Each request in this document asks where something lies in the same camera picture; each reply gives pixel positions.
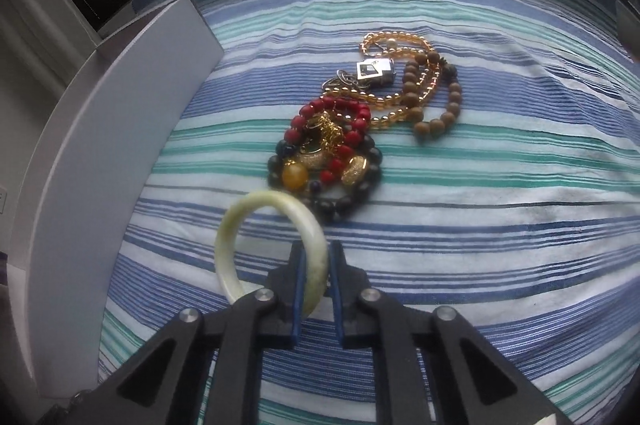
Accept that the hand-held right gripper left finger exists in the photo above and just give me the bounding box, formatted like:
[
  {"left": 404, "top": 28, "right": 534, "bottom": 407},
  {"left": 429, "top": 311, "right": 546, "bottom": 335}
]
[{"left": 50, "top": 241, "right": 307, "bottom": 425}]

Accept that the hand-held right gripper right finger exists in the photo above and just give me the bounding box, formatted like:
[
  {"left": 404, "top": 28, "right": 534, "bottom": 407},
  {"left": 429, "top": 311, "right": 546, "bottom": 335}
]
[{"left": 327, "top": 240, "right": 576, "bottom": 425}]

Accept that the black bead bracelet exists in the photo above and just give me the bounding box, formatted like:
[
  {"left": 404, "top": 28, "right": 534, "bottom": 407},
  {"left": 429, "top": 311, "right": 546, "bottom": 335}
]
[{"left": 267, "top": 135, "right": 383, "bottom": 223}]

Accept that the pale green jade bangle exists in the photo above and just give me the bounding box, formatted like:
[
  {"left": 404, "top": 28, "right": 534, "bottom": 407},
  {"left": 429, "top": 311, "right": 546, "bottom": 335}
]
[{"left": 215, "top": 190, "right": 331, "bottom": 321}]

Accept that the gold textured earring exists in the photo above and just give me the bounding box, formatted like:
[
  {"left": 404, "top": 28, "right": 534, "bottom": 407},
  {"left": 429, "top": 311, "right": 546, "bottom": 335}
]
[
  {"left": 341, "top": 156, "right": 370, "bottom": 184},
  {"left": 300, "top": 152, "right": 333, "bottom": 170}
]

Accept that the gold chain bracelet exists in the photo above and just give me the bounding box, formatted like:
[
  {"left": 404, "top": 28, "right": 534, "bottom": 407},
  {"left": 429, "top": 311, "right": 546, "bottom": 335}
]
[{"left": 306, "top": 112, "right": 346, "bottom": 150}]

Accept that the red bead bracelet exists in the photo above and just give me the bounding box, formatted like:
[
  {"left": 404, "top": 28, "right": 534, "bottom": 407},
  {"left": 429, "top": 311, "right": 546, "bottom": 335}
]
[{"left": 281, "top": 96, "right": 373, "bottom": 194}]

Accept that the brown wooden bead bracelet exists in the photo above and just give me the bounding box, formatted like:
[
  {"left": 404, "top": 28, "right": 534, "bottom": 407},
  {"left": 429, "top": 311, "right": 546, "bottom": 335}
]
[{"left": 402, "top": 49, "right": 465, "bottom": 144}]

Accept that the white cardboard box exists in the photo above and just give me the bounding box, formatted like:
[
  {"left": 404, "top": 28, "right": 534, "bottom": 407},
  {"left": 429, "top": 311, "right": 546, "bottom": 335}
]
[{"left": 0, "top": 0, "right": 226, "bottom": 425}]

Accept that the striped bed sheet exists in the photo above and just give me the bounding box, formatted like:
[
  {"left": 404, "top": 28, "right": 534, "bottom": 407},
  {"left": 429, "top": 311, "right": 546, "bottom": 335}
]
[{"left": 97, "top": 0, "right": 640, "bottom": 425}]

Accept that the silver square pendant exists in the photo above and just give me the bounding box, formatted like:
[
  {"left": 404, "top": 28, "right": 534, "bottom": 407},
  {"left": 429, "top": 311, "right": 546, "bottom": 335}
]
[{"left": 327, "top": 59, "right": 398, "bottom": 92}]

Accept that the amber bead necklace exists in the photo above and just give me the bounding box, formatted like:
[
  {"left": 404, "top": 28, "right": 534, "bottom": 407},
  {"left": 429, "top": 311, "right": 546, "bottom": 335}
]
[{"left": 327, "top": 31, "right": 443, "bottom": 130}]

